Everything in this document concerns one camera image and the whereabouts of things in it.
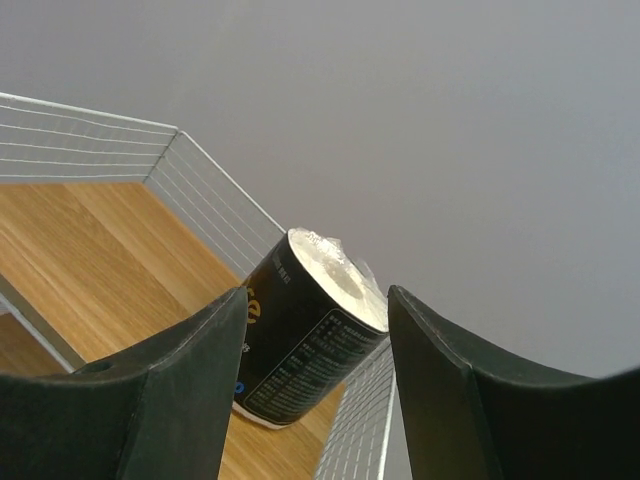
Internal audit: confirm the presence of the black roll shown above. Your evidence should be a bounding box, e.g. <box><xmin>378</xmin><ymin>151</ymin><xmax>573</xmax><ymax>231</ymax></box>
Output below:
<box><xmin>233</xmin><ymin>228</ymin><xmax>389</xmax><ymax>429</ymax></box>

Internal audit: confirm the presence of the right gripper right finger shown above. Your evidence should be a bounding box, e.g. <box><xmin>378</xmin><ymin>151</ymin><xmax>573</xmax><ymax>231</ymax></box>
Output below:
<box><xmin>388</xmin><ymin>286</ymin><xmax>639</xmax><ymax>479</ymax></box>

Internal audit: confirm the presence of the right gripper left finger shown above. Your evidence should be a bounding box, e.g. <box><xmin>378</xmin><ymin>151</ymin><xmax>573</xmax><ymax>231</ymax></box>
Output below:
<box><xmin>1</xmin><ymin>287</ymin><xmax>248</xmax><ymax>479</ymax></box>

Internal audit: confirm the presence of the wooden wire-frame three-tier shelf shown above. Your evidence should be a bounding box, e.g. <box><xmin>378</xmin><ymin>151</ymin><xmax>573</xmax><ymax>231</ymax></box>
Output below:
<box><xmin>1</xmin><ymin>94</ymin><xmax>395</xmax><ymax>479</ymax></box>

